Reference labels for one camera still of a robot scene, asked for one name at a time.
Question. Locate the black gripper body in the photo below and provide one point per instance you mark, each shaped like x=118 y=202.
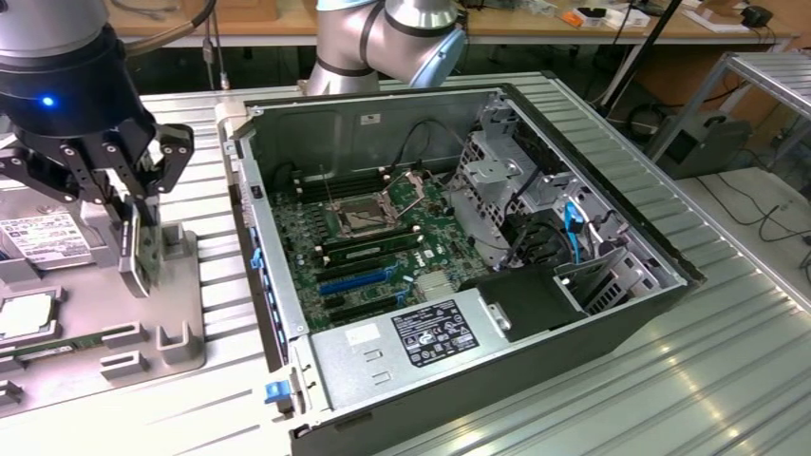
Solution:
x=62 y=95

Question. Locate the graphics card with black fan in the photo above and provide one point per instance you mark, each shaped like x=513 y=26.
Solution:
x=137 y=256

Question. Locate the silver hard disk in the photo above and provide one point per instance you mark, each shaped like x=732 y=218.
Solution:
x=44 y=237

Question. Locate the thin metal locking lever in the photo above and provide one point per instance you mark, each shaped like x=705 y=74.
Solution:
x=326 y=190

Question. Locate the small blue clip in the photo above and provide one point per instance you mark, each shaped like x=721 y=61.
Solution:
x=256 y=262

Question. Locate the black RAM slot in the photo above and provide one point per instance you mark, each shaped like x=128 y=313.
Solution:
x=341 y=189
x=338 y=179

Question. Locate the silver CPU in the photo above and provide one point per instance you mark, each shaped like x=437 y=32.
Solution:
x=21 y=316

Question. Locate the CPU socket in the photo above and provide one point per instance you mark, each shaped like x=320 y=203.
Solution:
x=364 y=221

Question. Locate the grey parts rack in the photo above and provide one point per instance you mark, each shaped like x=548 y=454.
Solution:
x=82 y=332

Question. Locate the green RAM stick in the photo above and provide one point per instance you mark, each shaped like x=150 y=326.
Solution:
x=82 y=343
x=373 y=247

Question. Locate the black expansion slot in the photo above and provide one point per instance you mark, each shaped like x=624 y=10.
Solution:
x=364 y=311
x=345 y=271

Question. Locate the metal socket cover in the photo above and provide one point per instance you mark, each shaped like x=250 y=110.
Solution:
x=405 y=190

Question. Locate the blue expansion slot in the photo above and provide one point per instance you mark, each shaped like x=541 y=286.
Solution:
x=350 y=282

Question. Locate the green motherboard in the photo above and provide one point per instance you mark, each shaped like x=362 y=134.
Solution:
x=437 y=242

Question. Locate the silver chipset heat sink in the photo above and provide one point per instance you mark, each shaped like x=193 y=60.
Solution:
x=433 y=284

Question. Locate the silver disk bay cage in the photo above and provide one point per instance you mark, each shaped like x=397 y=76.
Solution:
x=488 y=176

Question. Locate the blue case latch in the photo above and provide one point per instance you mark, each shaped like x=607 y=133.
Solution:
x=273 y=392

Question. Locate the silver power supply unit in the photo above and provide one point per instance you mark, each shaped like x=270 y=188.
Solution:
x=354 y=370

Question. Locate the wooden desk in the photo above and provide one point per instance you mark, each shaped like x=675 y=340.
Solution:
x=525 y=26

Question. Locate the black plastic shroud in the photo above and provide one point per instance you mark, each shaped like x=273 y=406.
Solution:
x=525 y=299

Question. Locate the orange and black device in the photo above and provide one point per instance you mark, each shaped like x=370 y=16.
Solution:
x=579 y=18

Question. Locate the open black PC case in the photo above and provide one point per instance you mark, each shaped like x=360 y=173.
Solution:
x=507 y=380

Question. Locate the small white box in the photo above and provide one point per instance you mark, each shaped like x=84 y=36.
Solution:
x=627 y=18

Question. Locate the black tripod pole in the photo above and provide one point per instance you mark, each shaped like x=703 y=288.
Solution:
x=645 y=43

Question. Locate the black box under desk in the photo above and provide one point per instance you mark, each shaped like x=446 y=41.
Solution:
x=716 y=142

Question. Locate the black power adapter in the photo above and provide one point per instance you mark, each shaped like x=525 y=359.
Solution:
x=755 y=15

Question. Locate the metal frame table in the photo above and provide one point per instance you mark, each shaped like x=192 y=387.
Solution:
x=772 y=71

